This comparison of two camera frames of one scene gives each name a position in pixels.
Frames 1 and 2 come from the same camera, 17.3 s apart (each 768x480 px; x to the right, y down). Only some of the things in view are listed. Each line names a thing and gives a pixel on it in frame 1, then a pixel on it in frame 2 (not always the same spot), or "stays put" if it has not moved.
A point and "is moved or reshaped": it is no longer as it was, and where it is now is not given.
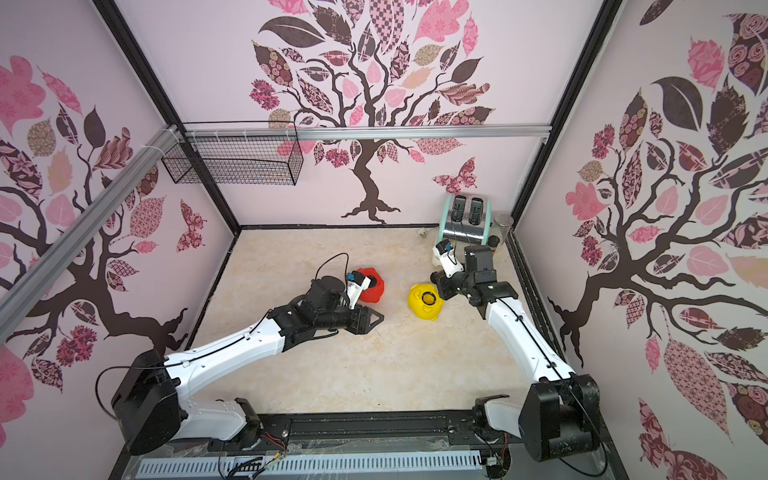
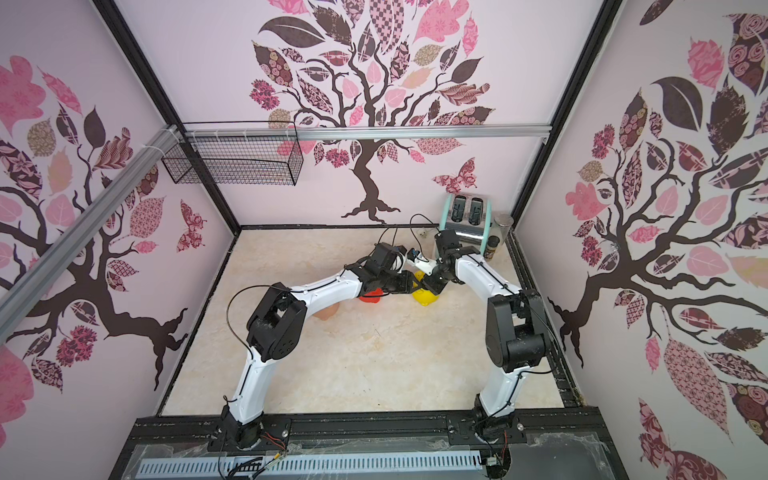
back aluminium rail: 300,132 stays put
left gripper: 362,324 → 401,291
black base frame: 442,435 stays put
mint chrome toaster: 465,218 stays put
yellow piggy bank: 424,301 is moved or reshaped
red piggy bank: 372,294 stays put
